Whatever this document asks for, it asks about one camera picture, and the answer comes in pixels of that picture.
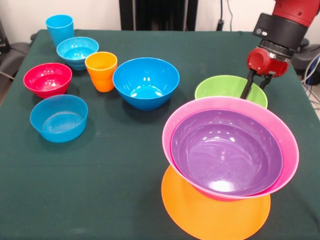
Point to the purple bowl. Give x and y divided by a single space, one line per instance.
225 150

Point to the blue cup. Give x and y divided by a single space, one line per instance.
60 30

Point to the translucent blue bowl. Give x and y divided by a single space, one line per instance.
58 120

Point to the small crimson bowl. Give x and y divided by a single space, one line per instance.
47 80

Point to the dark green tablecloth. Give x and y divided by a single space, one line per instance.
100 175

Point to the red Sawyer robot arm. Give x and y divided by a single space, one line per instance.
285 27

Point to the green bowl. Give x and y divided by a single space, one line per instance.
220 87

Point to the orange cup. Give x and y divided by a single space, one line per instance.
101 77

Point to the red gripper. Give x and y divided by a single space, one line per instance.
265 63

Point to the large orange bowl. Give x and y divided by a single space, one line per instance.
215 220

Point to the large pink bowl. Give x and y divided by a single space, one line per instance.
287 140

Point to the small ribbed cyan bowl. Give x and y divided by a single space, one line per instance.
75 50

